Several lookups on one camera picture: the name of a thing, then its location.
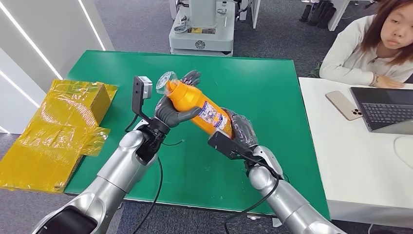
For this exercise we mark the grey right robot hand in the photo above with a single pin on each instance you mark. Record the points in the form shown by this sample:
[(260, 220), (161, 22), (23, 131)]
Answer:
[(243, 130)]

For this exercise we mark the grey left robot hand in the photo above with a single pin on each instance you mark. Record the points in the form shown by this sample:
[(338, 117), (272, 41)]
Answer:
[(169, 116)]

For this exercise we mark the orange plastic bottle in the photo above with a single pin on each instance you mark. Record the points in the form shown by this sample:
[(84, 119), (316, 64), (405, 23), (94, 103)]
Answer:
[(190, 100)]

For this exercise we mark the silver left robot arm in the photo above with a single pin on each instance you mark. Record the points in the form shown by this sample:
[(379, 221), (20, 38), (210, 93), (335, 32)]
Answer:
[(119, 168)]

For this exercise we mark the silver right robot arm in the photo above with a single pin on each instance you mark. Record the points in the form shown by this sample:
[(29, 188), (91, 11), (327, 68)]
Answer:
[(284, 200)]

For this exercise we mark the white robot base machine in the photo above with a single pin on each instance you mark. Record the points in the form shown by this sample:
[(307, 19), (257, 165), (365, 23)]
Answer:
[(203, 35)]

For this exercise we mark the green table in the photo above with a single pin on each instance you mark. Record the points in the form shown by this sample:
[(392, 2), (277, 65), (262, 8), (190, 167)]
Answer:
[(245, 90)]

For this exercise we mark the white table foot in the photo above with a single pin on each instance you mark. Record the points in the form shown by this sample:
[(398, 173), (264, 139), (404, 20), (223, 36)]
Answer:
[(276, 222)]

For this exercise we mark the beige smartphone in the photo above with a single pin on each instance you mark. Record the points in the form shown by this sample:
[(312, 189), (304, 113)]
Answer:
[(343, 105)]

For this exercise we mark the yellow-taped cardboard box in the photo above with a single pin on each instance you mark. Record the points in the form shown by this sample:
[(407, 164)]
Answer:
[(64, 113)]

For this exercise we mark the white desk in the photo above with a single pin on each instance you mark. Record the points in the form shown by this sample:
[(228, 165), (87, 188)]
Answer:
[(355, 161)]

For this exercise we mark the person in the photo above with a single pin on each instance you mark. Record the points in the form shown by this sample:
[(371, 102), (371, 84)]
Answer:
[(348, 55)]

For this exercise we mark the black shoes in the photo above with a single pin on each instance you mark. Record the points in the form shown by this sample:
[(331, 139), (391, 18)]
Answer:
[(317, 14)]

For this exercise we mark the grey laptop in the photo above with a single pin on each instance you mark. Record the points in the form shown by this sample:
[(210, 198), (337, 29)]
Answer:
[(385, 111)]

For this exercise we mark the white desk leg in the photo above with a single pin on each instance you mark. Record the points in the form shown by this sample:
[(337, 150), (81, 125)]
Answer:
[(338, 14)]

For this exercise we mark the white round pad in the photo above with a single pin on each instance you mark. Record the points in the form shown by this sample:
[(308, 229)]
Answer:
[(405, 151)]

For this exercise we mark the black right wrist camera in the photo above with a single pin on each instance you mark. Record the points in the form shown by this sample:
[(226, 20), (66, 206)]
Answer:
[(226, 145)]

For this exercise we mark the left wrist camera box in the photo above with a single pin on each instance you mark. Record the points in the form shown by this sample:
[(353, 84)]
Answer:
[(139, 93)]

